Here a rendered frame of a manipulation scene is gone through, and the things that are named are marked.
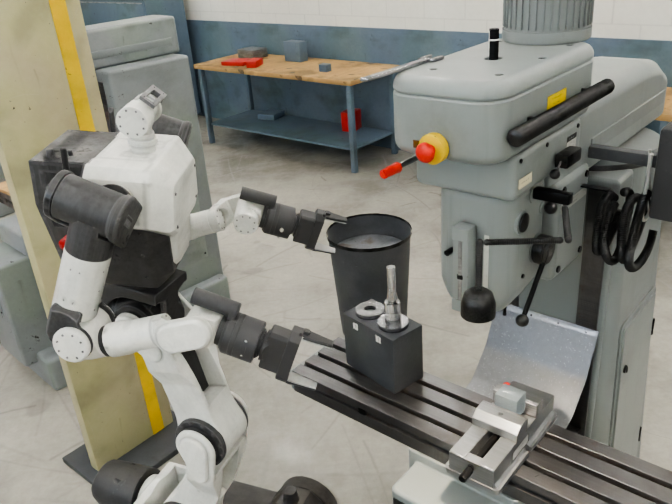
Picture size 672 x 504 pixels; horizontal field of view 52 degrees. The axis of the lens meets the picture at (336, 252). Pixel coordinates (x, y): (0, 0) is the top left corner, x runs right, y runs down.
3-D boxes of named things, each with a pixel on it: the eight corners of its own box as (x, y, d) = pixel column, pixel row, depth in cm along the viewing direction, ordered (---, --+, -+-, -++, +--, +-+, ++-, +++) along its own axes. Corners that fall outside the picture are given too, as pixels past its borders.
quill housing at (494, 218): (507, 328, 155) (513, 197, 141) (431, 303, 167) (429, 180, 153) (544, 293, 168) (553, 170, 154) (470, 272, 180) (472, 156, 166)
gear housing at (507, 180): (514, 204, 138) (516, 157, 133) (413, 184, 152) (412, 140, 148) (581, 157, 160) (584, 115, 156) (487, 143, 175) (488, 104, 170)
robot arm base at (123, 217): (31, 226, 126) (49, 169, 125) (61, 219, 139) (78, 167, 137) (107, 256, 127) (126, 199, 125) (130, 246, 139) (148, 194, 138)
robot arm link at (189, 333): (213, 347, 132) (151, 359, 135) (226, 325, 140) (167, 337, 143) (202, 318, 130) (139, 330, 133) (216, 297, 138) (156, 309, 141)
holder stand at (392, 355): (394, 394, 199) (392, 337, 190) (346, 363, 215) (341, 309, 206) (423, 377, 205) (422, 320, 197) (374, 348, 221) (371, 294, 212)
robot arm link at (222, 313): (228, 365, 134) (174, 345, 134) (242, 338, 144) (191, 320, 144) (243, 317, 130) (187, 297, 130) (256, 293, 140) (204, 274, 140)
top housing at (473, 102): (496, 172, 126) (499, 86, 119) (383, 152, 142) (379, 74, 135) (595, 112, 158) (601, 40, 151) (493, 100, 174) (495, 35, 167)
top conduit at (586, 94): (523, 149, 124) (523, 130, 123) (502, 145, 127) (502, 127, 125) (614, 94, 154) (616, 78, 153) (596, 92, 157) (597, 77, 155)
